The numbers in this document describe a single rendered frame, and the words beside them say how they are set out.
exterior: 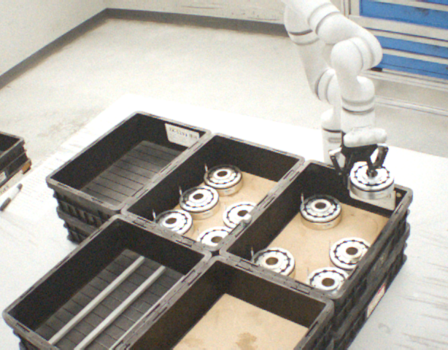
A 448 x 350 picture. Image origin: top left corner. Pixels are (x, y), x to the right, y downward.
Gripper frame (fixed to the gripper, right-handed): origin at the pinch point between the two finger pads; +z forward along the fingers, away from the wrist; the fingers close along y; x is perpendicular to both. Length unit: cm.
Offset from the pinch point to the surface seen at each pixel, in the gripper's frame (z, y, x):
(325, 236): 16.8, 8.0, -1.4
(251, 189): 17.0, 23.4, -24.5
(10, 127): 101, 165, -236
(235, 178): 14.1, 27.2, -26.6
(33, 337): 7, 73, 28
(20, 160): 49, 116, -110
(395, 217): 6.8, -7.1, 7.2
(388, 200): 11.2, -8.8, -4.4
